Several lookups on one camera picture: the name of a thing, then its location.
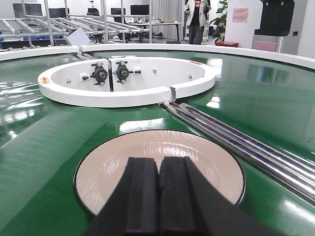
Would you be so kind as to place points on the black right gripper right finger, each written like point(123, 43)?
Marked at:
point(191, 206)

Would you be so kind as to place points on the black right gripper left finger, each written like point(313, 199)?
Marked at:
point(131, 210)

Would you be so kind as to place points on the beige plate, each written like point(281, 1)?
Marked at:
point(99, 172)

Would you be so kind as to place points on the steel conveyor rollers right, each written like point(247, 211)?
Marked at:
point(295, 174)

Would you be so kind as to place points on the green potted plant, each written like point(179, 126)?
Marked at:
point(220, 21)

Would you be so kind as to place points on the white control box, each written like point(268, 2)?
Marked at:
point(77, 37)

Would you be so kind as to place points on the white outer conveyor rim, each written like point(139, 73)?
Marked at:
point(280, 57)

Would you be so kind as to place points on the person in white jacket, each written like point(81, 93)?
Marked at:
point(197, 17)

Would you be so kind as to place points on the metal roller rack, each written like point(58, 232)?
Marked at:
point(25, 23)

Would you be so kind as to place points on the water dispenser machine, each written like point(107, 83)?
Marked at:
point(275, 24)

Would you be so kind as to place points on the white inner ring housing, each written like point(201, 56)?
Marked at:
point(125, 81)

